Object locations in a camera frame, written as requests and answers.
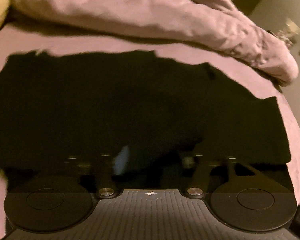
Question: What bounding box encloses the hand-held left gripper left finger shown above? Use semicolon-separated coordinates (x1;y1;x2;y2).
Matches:
64;144;131;199

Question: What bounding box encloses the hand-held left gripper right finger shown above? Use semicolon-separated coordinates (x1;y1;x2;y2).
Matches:
180;152;262;199

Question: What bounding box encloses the black garment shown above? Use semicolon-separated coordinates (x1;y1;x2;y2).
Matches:
0;50;292;179

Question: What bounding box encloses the pink comforter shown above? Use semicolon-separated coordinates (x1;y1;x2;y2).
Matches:
11;0;299;85

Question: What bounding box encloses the pale crumpled object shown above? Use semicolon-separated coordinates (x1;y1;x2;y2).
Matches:
275;17;300;48

